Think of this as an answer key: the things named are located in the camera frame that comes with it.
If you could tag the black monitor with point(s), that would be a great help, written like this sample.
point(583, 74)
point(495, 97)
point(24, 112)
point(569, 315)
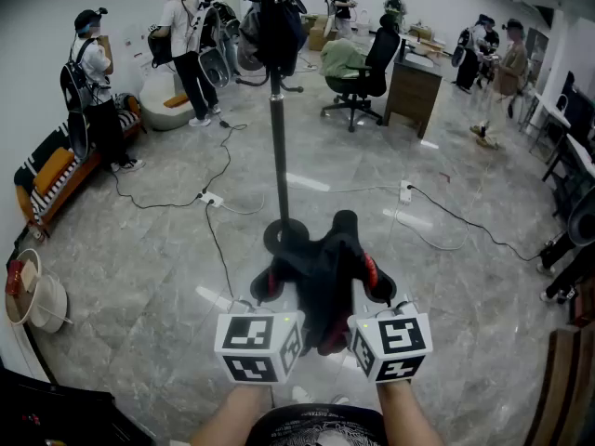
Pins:
point(578, 109)

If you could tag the black office chair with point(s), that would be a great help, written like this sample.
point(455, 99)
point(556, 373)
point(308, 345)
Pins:
point(383, 49)

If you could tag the red box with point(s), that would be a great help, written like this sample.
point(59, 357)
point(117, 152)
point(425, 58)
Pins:
point(14, 279)

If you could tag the white round pouf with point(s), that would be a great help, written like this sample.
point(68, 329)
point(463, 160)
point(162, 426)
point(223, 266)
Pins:
point(158, 109)

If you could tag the black backpack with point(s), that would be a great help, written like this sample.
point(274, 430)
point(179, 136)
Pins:
point(160, 49)

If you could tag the white table black legs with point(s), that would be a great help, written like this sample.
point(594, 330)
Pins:
point(583, 156)

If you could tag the white power strip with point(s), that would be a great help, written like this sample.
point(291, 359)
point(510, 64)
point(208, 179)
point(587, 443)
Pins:
point(211, 199)
point(405, 192)

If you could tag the brown cardboard box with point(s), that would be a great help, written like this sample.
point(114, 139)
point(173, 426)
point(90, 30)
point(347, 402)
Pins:
point(321, 35)

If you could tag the black and red garment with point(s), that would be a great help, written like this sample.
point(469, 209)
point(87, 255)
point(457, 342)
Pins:
point(325, 272)

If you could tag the black cabinet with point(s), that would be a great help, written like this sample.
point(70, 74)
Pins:
point(56, 416)

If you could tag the round beige rimmed basket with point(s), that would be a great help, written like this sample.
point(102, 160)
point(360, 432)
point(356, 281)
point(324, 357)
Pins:
point(27, 305)

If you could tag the orange striped sofa bench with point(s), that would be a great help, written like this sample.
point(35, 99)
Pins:
point(42, 198)

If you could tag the person's right white shoe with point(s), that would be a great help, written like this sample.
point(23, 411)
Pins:
point(340, 400)

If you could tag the black coat rack stand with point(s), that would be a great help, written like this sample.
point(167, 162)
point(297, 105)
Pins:
point(280, 156)

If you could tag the small orange cushion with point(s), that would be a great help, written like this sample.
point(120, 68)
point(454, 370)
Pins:
point(175, 101)

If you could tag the large orange cushion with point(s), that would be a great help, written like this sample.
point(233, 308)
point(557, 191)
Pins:
point(53, 170)

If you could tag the person's black printed shirt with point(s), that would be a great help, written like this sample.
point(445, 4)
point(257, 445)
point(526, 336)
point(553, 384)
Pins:
point(316, 428)

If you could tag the person's left forearm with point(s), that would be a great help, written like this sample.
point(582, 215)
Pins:
point(232, 416)

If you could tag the green garment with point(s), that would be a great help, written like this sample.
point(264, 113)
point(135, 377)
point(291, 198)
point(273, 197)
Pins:
point(339, 58)

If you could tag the person's left white shoe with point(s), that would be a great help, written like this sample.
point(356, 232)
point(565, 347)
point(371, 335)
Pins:
point(302, 395)

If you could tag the beige box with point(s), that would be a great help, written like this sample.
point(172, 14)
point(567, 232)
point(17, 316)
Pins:
point(29, 274)

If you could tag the small drink bottle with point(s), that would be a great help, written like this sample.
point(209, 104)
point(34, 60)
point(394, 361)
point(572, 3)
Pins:
point(38, 236)

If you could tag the navy blue bag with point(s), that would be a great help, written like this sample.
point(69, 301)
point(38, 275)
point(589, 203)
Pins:
point(300, 30)

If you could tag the brown wooden furniture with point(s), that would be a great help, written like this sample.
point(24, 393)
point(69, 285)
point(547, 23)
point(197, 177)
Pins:
point(562, 388)

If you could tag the brown wooden desk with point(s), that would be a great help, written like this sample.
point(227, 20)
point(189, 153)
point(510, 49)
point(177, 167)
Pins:
point(411, 95)

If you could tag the person's white shoe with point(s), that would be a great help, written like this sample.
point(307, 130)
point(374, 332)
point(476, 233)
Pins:
point(302, 395)
point(340, 400)

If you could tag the person's right forearm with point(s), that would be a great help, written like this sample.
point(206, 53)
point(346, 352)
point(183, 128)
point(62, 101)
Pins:
point(404, 411)

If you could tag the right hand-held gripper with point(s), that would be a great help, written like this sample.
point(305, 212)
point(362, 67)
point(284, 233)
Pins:
point(400, 337)

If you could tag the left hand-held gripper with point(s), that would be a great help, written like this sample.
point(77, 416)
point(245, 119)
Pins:
point(251, 337)

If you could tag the black hanging garment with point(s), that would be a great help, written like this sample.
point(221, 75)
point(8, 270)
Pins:
point(279, 40)

